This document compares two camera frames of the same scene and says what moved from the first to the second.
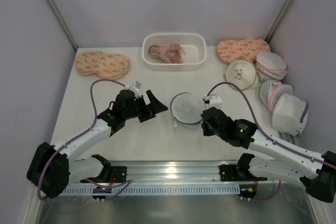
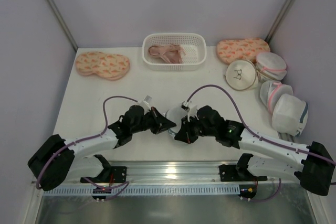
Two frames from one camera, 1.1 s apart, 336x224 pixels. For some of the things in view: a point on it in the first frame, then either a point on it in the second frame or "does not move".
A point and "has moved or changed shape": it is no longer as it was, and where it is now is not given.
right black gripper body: (208, 120) → (189, 128)
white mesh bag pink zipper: (270, 66) does not move
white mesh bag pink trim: (271, 91) does not move
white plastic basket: (174, 52) does not move
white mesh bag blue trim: (186, 108) has moved or changed shape
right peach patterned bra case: (230, 50) does not move
